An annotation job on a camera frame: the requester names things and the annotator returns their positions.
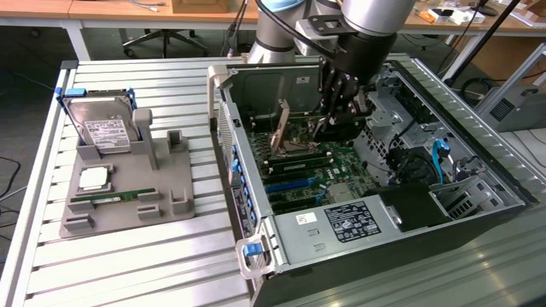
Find small white box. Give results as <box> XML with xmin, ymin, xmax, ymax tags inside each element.
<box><xmin>449</xmin><ymin>11</ymin><xmax>486</xmax><ymax>26</ymax></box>

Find grey power supply with labels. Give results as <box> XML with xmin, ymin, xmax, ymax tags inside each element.
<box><xmin>271</xmin><ymin>194</ymin><xmax>406</xmax><ymax>267</ymax></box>

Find black coiled cable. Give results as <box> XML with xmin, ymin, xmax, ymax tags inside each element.
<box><xmin>462</xmin><ymin>77</ymin><xmax>500</xmax><ymax>104</ymax></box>

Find black power wire bundle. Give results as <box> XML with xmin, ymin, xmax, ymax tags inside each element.
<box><xmin>384</xmin><ymin>146</ymin><xmax>445</xmax><ymax>187</ymax></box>

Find black floor cable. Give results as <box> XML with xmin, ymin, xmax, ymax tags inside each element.
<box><xmin>0</xmin><ymin>155</ymin><xmax>23</xmax><ymax>199</ymax></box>

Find thick black camera cable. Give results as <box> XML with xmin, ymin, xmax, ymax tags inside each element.
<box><xmin>254</xmin><ymin>0</ymin><xmax>342</xmax><ymax>60</ymax></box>

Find brown cardboard box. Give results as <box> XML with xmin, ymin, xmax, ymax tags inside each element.
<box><xmin>171</xmin><ymin>0</ymin><xmax>235</xmax><ymax>14</ymax></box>

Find grey metal disk bay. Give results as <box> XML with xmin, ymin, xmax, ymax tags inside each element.
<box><xmin>429</xmin><ymin>175</ymin><xmax>509</xmax><ymax>221</ymax></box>

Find silver CPU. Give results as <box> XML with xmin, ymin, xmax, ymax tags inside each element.
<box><xmin>79</xmin><ymin>166</ymin><xmax>110</xmax><ymax>192</ymax></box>

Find grey cable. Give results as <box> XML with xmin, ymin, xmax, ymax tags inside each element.
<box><xmin>127</xmin><ymin>0</ymin><xmax>167</xmax><ymax>13</ymax></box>

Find hard disk with blue bracket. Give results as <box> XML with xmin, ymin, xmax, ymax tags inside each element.
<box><xmin>55</xmin><ymin>86</ymin><xmax>145</xmax><ymax>155</ymax></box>

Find CPU socket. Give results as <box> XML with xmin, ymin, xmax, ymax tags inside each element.
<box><xmin>279</xmin><ymin>139</ymin><xmax>319</xmax><ymax>158</ymax></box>

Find black stand pole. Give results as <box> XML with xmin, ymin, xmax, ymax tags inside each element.
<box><xmin>442</xmin><ymin>0</ymin><xmax>524</xmax><ymax>84</ymax></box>

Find green RAM stick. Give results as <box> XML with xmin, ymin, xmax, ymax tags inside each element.
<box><xmin>70</xmin><ymin>187</ymin><xmax>155</xmax><ymax>204</ymax></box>

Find open black PC case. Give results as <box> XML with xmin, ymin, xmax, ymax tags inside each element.
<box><xmin>207</xmin><ymin>59</ymin><xmax>540</xmax><ymax>307</ymax></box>

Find silver chipset heatsink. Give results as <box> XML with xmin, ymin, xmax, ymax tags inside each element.
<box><xmin>327</xmin><ymin>184</ymin><xmax>356</xmax><ymax>201</ymax></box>

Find wooden desk white legs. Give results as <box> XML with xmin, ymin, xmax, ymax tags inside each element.
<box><xmin>397</xmin><ymin>0</ymin><xmax>546</xmax><ymax>81</ymax></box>
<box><xmin>0</xmin><ymin>0</ymin><xmax>262</xmax><ymax>61</ymax></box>

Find graphics card with metal bracket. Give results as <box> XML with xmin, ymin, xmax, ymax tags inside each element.
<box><xmin>271</xmin><ymin>98</ymin><xmax>368</xmax><ymax>159</ymax></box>

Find grey metal cabinet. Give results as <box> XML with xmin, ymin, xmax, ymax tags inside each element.
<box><xmin>474</xmin><ymin>43</ymin><xmax>546</xmax><ymax>132</ymax></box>

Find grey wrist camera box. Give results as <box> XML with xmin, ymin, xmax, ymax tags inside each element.
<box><xmin>297</xmin><ymin>15</ymin><xmax>361</xmax><ymax>58</ymax></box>

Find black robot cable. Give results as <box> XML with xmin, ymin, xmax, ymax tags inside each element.
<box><xmin>225</xmin><ymin>0</ymin><xmax>250</xmax><ymax>59</ymax></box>

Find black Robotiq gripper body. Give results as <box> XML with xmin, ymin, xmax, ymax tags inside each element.
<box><xmin>330</xmin><ymin>31</ymin><xmax>398</xmax><ymax>86</ymax></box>

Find green Dell motherboard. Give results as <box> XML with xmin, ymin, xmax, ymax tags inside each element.
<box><xmin>247</xmin><ymin>111</ymin><xmax>373</xmax><ymax>216</ymax></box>

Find black office chair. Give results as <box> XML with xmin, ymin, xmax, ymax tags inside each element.
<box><xmin>122</xmin><ymin>28</ymin><xmax>211</xmax><ymax>59</ymax></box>

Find grey printed parts rack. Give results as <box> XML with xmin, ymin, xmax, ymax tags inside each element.
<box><xmin>59</xmin><ymin>107</ymin><xmax>198</xmax><ymax>239</ymax></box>

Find blue SATA wire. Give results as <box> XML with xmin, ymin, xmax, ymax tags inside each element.
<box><xmin>429</xmin><ymin>137</ymin><xmax>452</xmax><ymax>186</ymax></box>

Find black RAM stick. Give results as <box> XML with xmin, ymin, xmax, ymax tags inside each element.
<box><xmin>265</xmin><ymin>155</ymin><xmax>335</xmax><ymax>176</ymax></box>

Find perforated metal drive cage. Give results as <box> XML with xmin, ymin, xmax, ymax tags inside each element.
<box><xmin>356</xmin><ymin>65</ymin><xmax>445</xmax><ymax>151</ymax></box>

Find black expansion slot blue latch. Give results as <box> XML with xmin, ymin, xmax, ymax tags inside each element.
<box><xmin>267</xmin><ymin>191</ymin><xmax>322</xmax><ymax>205</ymax></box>

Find black plastic shroud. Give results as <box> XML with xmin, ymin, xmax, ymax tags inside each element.
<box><xmin>362</xmin><ymin>184</ymin><xmax>453</xmax><ymax>233</ymax></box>

